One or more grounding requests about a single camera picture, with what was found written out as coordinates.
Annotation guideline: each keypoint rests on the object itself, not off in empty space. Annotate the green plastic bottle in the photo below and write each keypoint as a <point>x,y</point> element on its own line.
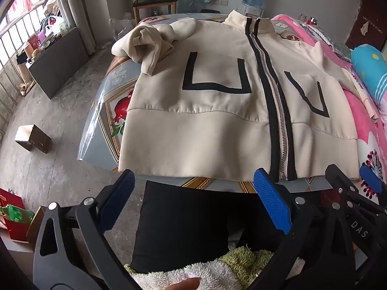
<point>16,214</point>

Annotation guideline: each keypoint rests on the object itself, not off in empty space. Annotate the empty clear water jug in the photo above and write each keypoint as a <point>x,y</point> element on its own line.
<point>121,28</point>

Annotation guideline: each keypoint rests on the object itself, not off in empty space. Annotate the table with fruit-print cloth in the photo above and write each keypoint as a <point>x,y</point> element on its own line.
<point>99,117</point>

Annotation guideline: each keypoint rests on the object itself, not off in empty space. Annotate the dark grey cabinet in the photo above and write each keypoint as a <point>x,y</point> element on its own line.
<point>59,60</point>

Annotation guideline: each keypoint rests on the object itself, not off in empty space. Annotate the white plastic bag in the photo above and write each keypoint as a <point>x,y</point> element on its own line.
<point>56,25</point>

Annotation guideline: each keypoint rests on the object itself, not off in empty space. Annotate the red cup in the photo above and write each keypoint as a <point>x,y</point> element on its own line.
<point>313,21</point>

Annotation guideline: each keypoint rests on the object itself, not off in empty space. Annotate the person's left hand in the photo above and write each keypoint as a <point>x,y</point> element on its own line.
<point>186,284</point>

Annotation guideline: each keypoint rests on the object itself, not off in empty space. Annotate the dark brown door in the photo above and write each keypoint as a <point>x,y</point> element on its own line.
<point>367,21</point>

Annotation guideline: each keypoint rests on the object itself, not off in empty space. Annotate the flat brown cardboard box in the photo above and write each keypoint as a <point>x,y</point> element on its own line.
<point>36,226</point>

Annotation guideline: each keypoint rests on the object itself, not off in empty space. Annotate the wooden chair with dark seat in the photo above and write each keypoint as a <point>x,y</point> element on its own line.
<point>151,2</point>

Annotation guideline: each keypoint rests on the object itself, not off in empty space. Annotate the blue dotted pillow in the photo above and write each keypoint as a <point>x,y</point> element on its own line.
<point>369,66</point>

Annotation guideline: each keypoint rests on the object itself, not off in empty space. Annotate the white wall socket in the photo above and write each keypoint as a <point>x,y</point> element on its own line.
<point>222,2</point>

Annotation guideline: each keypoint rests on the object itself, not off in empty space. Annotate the pink floral blanket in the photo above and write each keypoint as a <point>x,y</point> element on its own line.
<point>367,139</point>

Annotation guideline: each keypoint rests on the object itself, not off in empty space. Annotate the small brown cardboard box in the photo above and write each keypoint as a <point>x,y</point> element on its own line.
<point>33,139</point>

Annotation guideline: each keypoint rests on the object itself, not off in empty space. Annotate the metal window railing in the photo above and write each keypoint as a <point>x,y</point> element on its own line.
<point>9,66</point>

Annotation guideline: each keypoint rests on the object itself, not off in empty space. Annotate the green and white fuzzy garment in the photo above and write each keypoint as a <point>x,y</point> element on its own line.
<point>242,262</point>

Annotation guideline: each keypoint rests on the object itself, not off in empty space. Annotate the silver lace-edged pillow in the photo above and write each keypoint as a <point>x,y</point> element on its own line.
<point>332,42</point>

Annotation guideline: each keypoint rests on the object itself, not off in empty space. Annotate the cream jacket with black trim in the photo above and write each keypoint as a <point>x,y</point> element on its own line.
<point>196,133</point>

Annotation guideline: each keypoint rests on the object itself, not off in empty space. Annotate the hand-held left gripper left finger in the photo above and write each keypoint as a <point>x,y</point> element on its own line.
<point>119,199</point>

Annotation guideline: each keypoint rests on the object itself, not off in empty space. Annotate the grey curtain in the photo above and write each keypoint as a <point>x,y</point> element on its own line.
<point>74,12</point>

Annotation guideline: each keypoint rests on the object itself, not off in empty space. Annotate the red paper bag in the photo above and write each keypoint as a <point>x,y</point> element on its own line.
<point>12,196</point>

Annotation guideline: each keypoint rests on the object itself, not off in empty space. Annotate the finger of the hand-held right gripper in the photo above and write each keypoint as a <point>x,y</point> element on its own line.
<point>340,184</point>
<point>371,179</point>

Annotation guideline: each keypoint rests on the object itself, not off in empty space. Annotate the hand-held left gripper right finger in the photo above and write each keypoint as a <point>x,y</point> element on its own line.
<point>272,201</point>

